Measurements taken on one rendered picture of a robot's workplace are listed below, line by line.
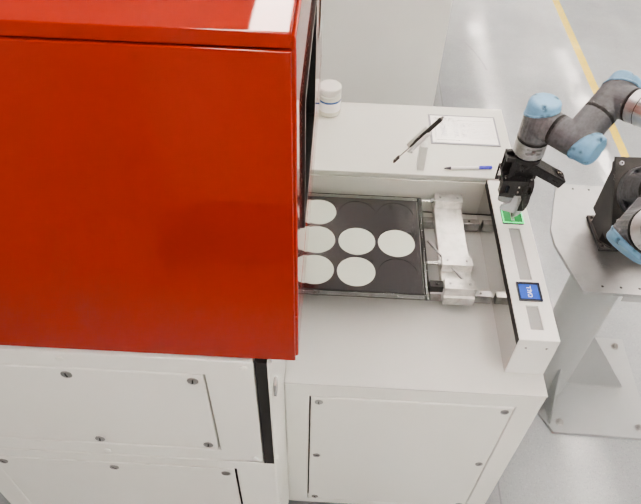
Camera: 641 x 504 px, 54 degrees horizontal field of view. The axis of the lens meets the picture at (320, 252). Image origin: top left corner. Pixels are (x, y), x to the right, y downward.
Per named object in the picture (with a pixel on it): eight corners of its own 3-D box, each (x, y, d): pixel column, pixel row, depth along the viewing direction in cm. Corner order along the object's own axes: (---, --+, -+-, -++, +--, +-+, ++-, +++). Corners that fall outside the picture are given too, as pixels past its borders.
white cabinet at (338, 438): (288, 511, 209) (283, 385, 148) (306, 287, 274) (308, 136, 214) (480, 522, 208) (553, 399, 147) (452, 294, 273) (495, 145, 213)
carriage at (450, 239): (441, 304, 161) (443, 297, 159) (431, 207, 186) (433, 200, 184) (472, 306, 161) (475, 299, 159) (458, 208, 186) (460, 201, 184)
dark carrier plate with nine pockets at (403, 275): (288, 288, 158) (288, 286, 158) (297, 196, 181) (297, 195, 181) (423, 295, 158) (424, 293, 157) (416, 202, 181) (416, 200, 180)
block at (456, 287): (443, 295, 160) (445, 287, 157) (442, 284, 162) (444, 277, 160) (474, 296, 159) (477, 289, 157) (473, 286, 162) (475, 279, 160)
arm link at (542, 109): (552, 114, 137) (521, 97, 141) (538, 154, 145) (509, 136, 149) (573, 102, 140) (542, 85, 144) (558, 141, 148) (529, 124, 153)
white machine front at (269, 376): (264, 463, 135) (254, 362, 105) (293, 204, 190) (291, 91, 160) (278, 464, 135) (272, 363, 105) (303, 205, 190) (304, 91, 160)
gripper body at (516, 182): (493, 179, 164) (504, 142, 155) (526, 181, 163) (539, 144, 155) (498, 199, 158) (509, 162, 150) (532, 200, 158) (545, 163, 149)
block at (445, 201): (433, 208, 181) (435, 200, 179) (433, 200, 184) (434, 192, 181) (461, 209, 181) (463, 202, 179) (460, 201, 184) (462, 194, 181)
